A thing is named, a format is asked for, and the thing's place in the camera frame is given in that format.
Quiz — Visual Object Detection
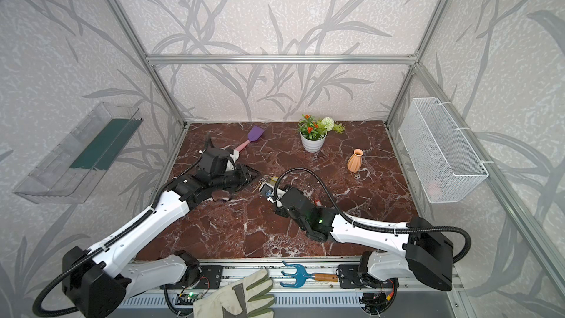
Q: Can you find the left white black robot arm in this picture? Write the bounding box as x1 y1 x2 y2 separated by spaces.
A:
32 147 260 317

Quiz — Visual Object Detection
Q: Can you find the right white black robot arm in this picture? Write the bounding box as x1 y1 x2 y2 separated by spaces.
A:
260 183 472 292

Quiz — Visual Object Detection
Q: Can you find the purple pink toy spatula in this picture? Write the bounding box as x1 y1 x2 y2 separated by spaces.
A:
235 126 264 153

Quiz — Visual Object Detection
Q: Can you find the blue garden hand fork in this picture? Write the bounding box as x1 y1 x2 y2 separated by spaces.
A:
280 261 339 289

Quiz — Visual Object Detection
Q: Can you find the small terracotta vase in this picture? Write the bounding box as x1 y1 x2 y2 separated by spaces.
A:
347 149 363 173

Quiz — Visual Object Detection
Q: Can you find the white pot with flowers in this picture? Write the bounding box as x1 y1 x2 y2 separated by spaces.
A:
298 115 345 153

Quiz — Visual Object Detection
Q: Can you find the white green work glove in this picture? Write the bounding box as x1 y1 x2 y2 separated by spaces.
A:
194 269 275 318

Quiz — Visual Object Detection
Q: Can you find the green circuit board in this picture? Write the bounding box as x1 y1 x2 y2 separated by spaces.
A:
175 291 206 306

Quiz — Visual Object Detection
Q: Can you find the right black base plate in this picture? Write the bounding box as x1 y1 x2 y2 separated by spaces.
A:
336 264 366 289

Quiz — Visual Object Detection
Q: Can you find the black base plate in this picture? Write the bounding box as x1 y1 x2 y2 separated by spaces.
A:
336 264 366 289
190 265 224 290

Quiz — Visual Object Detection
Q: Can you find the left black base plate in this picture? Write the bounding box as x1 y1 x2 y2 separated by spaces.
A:
190 265 224 290

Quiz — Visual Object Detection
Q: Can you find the clear plastic wall tray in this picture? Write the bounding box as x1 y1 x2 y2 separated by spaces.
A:
13 102 143 204

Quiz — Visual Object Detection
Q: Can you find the white wire mesh basket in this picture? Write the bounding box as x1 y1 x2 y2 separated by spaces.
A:
399 97 489 204

